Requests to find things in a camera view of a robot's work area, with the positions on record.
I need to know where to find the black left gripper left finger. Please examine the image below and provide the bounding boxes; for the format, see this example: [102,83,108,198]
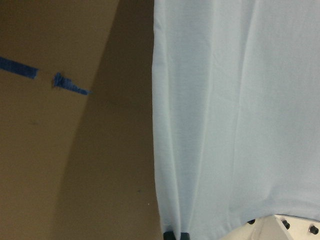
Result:
[163,231,176,240]

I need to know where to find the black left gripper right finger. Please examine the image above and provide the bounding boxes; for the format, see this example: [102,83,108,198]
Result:
[180,232,190,240]

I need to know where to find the light blue t-shirt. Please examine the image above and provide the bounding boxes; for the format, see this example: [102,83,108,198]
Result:
[152,0,320,240]

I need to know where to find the blue tape grid lines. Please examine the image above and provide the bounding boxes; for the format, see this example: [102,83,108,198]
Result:
[0,57,92,96]

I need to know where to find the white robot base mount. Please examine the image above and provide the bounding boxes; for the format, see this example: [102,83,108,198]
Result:
[221,214,320,240]

